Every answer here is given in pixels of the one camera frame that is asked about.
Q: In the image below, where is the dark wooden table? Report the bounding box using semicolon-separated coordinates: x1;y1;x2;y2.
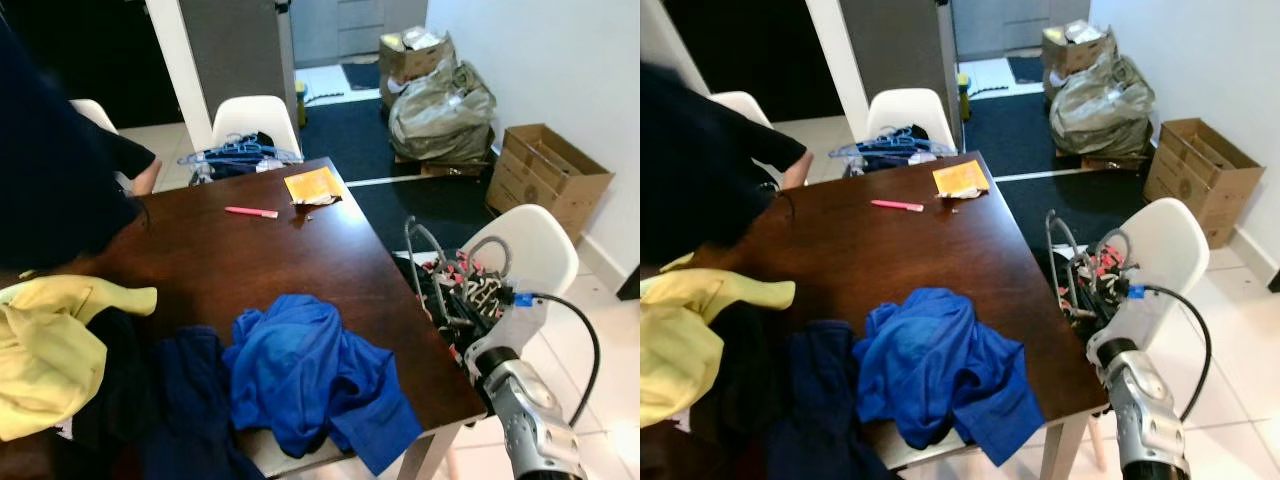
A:
640;150;1113;480
0;155;488;480

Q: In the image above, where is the black cloth heap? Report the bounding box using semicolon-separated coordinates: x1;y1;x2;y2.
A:
855;125;936;179
200;132;281;183

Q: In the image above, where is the dark blue floor mat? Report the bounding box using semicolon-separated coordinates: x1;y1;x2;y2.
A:
960;90;1181;241
300;95;521;251

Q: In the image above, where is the yellow garment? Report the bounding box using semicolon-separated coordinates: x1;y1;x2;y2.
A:
0;275;159;443
640;265;798;429

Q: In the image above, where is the grey plastic sack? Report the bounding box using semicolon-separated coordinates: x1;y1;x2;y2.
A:
1048;52;1156;161
387;60;498;166

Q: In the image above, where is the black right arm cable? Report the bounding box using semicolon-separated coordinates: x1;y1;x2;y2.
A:
515;292;601;426
1130;283;1213;421

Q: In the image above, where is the orange paper packet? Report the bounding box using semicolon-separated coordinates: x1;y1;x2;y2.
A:
283;166;344;208
932;160;991;201

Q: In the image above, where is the royal blue garment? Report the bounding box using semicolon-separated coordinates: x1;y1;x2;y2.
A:
222;293;424;478
853;287;1046;469

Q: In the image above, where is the grey drawer cabinet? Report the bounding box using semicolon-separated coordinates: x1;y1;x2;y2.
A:
290;0;426;66
950;0;1091;61

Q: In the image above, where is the person in black shirt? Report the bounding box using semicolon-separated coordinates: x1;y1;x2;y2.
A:
640;60;809;271
0;20;161;271

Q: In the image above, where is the open cardboard box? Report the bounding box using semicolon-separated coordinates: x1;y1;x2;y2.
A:
485;123;616;241
1143;117;1266;249

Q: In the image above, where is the cardboard box with papers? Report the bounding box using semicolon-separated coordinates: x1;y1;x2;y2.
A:
378;25;456;106
1040;20;1116;96

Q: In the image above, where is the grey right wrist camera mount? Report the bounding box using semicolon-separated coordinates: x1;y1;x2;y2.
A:
1090;285;1166;356
465;293;551;361

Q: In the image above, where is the navy blue garment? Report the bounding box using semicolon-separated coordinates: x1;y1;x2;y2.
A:
765;318;891;480
140;325;261;480

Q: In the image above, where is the bunch of blue plastic hangers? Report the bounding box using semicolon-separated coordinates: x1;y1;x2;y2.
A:
178;133;304;173
830;125;951;166

